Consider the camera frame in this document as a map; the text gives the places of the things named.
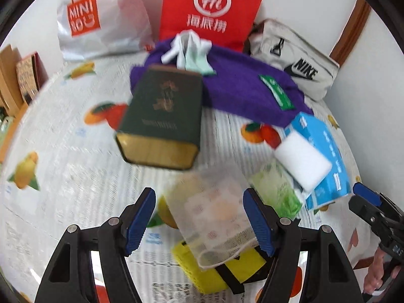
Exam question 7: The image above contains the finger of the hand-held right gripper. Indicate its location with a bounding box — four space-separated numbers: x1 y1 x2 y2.
353 182 400 220
349 196 384 228

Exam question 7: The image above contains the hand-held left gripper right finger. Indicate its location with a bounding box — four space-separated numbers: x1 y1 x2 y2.
242 188 363 303

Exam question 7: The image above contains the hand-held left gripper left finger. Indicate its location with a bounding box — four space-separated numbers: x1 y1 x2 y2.
34 187 157 303

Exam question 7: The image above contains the green wet wipes packet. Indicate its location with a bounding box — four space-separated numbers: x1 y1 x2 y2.
248 159 305 220

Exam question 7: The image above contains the translucent plastic pouch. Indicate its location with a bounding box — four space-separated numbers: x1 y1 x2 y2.
164 164 261 270

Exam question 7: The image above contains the yellow pouch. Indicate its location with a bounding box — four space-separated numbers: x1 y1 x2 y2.
170 240 267 295

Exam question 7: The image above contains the white sponge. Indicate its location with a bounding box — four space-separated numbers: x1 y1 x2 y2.
274 133 333 193

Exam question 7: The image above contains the person's right hand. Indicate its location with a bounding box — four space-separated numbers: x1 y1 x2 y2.
363 246 401 295

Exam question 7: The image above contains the blue tissue box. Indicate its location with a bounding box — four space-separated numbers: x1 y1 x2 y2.
284 112 352 210

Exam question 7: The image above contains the fruit print bed sheet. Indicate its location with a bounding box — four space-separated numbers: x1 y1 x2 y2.
0 50 389 303

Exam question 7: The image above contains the dark green box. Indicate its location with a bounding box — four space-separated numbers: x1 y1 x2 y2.
114 64 204 171

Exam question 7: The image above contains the purple towel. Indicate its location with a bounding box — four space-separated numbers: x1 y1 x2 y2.
130 39 314 127

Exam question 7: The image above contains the wooden nightstand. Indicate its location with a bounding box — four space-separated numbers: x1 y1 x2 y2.
0 101 30 161

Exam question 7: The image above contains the grey waist bag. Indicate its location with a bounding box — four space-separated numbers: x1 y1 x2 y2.
244 19 341 102

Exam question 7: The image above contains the mint green cloth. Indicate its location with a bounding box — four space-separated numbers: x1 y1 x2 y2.
183 42 215 76

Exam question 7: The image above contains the red and brown book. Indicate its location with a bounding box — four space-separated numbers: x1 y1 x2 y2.
16 52 48 105

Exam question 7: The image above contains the wooden headboard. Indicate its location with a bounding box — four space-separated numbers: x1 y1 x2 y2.
0 44 24 116

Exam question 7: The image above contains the white plastic shopping bag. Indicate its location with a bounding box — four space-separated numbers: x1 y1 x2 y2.
57 0 157 61

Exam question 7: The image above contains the red paper bag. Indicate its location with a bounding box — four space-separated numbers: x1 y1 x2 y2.
158 0 269 53

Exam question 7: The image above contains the brown wooden door frame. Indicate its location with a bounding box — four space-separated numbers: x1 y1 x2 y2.
330 0 371 67

